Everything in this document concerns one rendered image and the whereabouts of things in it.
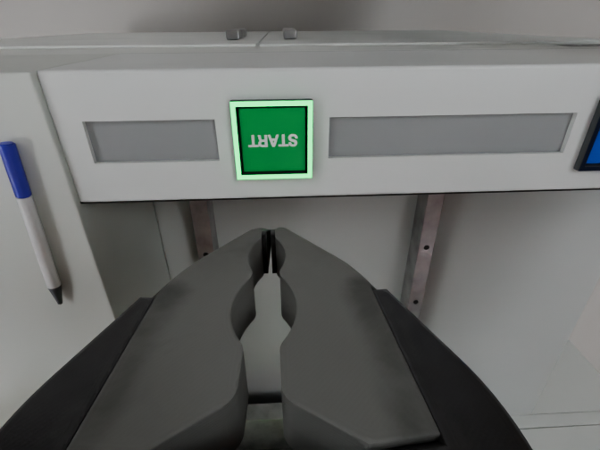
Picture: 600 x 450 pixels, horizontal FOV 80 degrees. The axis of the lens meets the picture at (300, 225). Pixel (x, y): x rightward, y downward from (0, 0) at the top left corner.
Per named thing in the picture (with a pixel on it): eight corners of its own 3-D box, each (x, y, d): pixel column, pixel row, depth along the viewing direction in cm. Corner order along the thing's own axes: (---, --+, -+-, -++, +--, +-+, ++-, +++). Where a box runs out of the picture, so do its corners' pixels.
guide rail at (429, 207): (391, 413, 66) (395, 429, 63) (380, 413, 66) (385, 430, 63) (443, 146, 41) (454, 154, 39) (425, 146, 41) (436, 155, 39)
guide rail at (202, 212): (243, 420, 65) (241, 438, 62) (231, 421, 65) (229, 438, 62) (205, 151, 40) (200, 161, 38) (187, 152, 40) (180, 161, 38)
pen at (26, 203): (62, 307, 31) (8, 145, 24) (51, 306, 30) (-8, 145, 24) (69, 299, 31) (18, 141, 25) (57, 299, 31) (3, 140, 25)
